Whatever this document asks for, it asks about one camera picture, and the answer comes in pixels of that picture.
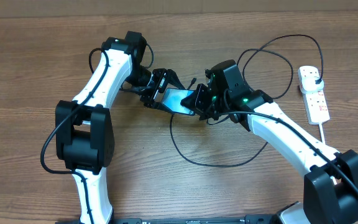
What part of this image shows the blue Galaxy smartphone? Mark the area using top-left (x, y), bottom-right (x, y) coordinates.
top-left (161, 88), bottom-right (195, 116)

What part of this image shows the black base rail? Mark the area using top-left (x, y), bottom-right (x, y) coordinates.
top-left (55, 213), bottom-right (279, 224)

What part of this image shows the black charging cable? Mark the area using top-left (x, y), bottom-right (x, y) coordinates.
top-left (169, 34), bottom-right (324, 169)

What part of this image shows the white power strip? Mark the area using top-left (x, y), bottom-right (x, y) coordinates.
top-left (297, 65), bottom-right (331, 126)

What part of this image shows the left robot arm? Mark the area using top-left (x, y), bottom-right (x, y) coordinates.
top-left (54, 31), bottom-right (183, 223)

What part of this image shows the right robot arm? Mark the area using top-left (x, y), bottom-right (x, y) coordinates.
top-left (181, 60), bottom-right (358, 224)

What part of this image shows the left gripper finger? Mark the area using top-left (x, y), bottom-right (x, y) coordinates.
top-left (167, 69), bottom-right (186, 90)
top-left (152, 102), bottom-right (175, 114)

